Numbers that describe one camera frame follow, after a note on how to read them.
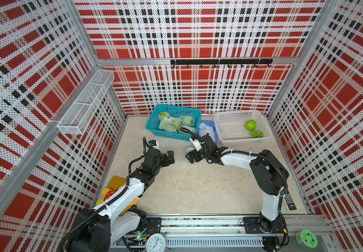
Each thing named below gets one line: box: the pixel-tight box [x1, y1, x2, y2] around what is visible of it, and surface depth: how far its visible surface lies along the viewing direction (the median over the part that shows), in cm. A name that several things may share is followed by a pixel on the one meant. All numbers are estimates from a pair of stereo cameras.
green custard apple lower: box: [251, 130, 264, 139], surface depth 103 cm
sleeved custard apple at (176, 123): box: [168, 116, 185, 130], surface depth 110 cm
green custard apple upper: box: [244, 119, 257, 131], surface depth 110 cm
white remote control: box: [282, 189, 297, 211], surface depth 81 cm
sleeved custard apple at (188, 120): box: [178, 115, 196, 126], surface depth 113 cm
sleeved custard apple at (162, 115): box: [158, 111, 170, 122], surface depth 115 cm
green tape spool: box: [295, 229, 319, 249], surface depth 68 cm
